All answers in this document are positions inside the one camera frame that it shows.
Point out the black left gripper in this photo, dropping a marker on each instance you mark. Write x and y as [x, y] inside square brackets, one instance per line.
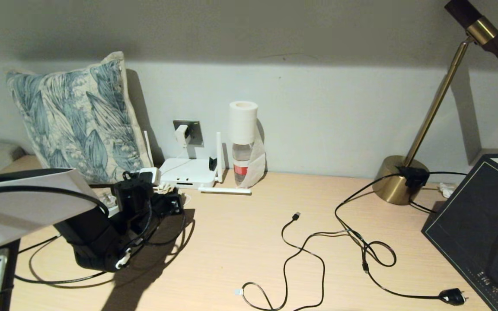
[173, 205]

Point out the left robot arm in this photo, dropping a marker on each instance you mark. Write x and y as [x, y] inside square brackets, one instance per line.
[24, 207]

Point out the white router with antennas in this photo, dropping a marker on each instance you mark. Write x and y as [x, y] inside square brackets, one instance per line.
[188, 170]

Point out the black plastic cable connector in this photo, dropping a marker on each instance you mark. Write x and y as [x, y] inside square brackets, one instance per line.
[413, 176]

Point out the small black clip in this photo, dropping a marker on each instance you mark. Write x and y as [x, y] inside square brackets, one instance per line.
[213, 165]

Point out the small white night light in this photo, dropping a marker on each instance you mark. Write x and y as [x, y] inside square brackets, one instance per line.
[113, 211]

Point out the clear bottle with red label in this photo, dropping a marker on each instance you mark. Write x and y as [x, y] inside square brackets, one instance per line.
[241, 168]

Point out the water bottle with paper cup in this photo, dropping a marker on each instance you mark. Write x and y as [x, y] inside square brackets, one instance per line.
[242, 123]

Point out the blue leaf print pillow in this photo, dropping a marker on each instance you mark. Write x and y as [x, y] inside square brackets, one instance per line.
[71, 116]

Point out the brass desk lamp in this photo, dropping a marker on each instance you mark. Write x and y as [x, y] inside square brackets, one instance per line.
[394, 185]

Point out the black paper gift bag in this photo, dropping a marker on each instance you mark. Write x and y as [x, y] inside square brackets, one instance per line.
[469, 224]

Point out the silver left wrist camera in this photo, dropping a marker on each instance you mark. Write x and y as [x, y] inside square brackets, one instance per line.
[150, 176]

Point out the grey wall socket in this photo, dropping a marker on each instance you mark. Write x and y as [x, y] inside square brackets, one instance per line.
[197, 129]

